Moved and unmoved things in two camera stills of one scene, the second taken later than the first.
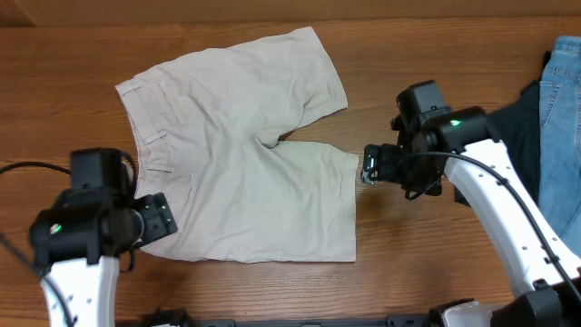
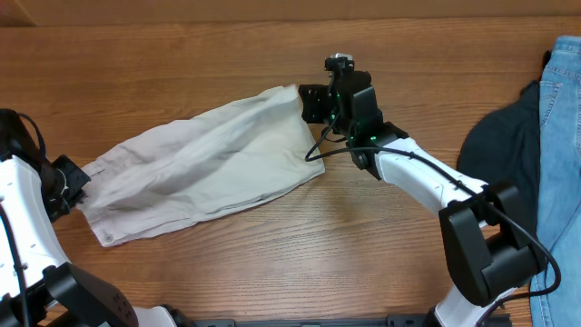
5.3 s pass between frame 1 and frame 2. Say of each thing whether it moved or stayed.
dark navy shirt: stayed
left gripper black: moved
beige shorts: moved
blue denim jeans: stayed
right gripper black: moved
